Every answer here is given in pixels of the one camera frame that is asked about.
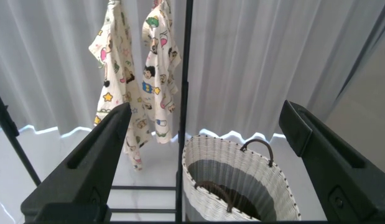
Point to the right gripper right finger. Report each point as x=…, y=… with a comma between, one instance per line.
x=344, y=177

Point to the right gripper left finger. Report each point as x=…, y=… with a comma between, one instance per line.
x=83, y=174

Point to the cream printed garment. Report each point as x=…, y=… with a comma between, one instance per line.
x=158, y=77
x=117, y=71

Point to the white laundry basket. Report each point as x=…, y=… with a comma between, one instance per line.
x=217, y=152

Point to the black clothes rack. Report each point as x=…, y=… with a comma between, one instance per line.
x=184, y=77

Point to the white curtain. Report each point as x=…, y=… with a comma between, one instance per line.
x=257, y=62

